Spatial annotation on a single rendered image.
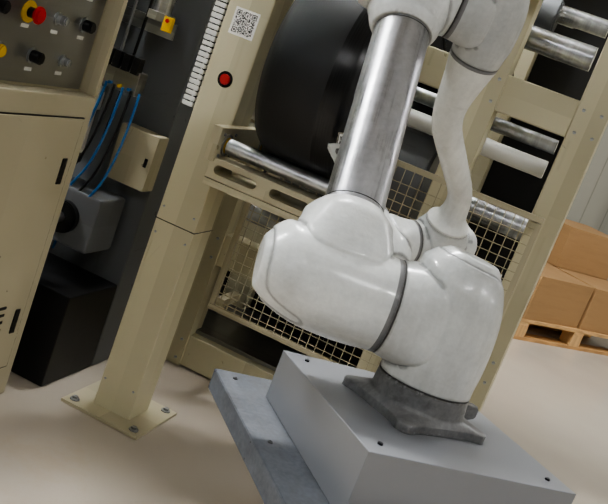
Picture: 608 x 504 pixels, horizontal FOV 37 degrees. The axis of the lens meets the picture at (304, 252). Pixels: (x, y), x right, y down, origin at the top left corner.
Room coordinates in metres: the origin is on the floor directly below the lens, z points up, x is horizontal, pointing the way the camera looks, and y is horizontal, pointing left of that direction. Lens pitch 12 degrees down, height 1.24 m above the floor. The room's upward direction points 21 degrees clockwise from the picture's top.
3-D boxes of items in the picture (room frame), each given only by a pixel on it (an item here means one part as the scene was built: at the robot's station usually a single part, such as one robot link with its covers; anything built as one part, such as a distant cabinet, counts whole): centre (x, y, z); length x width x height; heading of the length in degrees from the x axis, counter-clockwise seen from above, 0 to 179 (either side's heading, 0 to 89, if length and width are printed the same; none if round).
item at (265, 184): (2.45, 0.14, 0.84); 0.36 x 0.09 x 0.06; 76
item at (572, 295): (6.15, -1.64, 0.36); 1.28 x 0.97 x 0.72; 114
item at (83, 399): (2.63, 0.36, 0.01); 0.27 x 0.27 x 0.02; 76
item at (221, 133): (2.63, 0.28, 0.90); 0.40 x 0.03 x 0.10; 166
